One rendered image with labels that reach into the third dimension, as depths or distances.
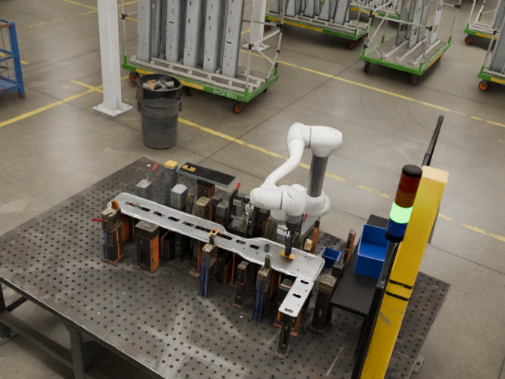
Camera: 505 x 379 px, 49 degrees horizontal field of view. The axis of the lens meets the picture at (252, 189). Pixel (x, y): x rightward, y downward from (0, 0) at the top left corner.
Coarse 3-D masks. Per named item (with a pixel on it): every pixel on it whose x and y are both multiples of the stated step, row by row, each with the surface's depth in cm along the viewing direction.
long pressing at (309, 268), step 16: (128, 208) 337; (160, 208) 340; (160, 224) 327; (176, 224) 328; (208, 224) 331; (208, 240) 318; (224, 240) 319; (240, 240) 321; (256, 240) 322; (256, 256) 309; (272, 256) 310; (320, 256) 313; (288, 272) 300; (304, 272) 301
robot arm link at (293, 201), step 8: (296, 184) 287; (288, 192) 286; (296, 192) 283; (304, 192) 285; (288, 200) 285; (296, 200) 284; (304, 200) 286; (280, 208) 288; (288, 208) 287; (296, 208) 286
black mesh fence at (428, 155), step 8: (440, 120) 356; (432, 136) 335; (432, 144) 325; (432, 152) 375; (424, 160) 307; (392, 264) 276; (376, 288) 213; (376, 296) 215; (376, 304) 217; (376, 312) 258; (368, 320) 223; (368, 328) 224; (368, 336) 227; (360, 344) 231; (368, 344) 290; (360, 352) 232; (360, 360) 235; (360, 368) 237; (352, 376) 241
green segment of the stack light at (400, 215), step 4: (392, 208) 195; (396, 208) 193; (400, 208) 192; (404, 208) 191; (408, 208) 191; (412, 208) 193; (392, 212) 195; (396, 212) 193; (400, 212) 192; (404, 212) 192; (408, 212) 192; (392, 216) 195; (396, 216) 194; (400, 216) 193; (404, 216) 193; (408, 216) 193; (396, 220) 194; (400, 220) 194; (404, 220) 194; (408, 220) 195
